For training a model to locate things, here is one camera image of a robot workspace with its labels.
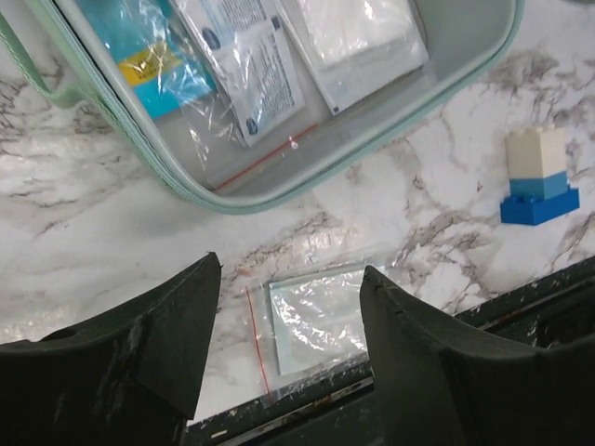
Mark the alcohol wipes bag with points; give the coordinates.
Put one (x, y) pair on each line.
(267, 120)

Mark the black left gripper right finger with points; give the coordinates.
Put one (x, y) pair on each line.
(440, 381)

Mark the clear gauze pouch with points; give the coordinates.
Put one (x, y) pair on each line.
(354, 48)

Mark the green medicine kit case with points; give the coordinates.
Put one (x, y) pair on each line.
(463, 39)

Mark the blue white toy brick stack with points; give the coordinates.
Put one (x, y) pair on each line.
(539, 188)

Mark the clear bag of masks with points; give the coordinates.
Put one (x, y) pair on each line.
(306, 322)

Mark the cotton swab packet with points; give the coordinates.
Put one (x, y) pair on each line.
(152, 51)

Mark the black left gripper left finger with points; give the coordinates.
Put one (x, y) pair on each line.
(131, 375)

